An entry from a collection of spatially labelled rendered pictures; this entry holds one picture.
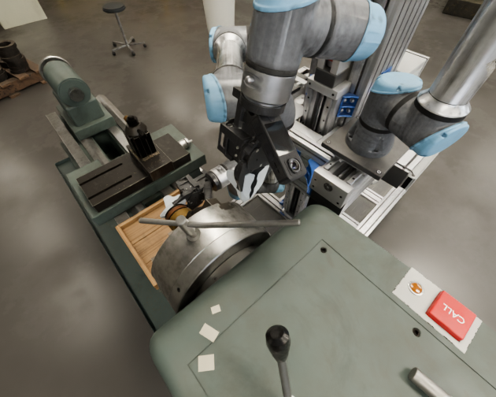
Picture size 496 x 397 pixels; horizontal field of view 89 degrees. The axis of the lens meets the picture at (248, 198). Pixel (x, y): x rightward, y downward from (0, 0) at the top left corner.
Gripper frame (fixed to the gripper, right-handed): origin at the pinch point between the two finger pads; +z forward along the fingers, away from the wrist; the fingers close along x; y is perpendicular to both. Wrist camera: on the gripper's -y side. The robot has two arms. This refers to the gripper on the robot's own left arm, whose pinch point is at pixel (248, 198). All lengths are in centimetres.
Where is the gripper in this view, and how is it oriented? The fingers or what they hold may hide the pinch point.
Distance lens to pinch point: 51.3
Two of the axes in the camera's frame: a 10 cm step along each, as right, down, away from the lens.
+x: -7.3, 3.7, -5.8
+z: -1.9, 7.0, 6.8
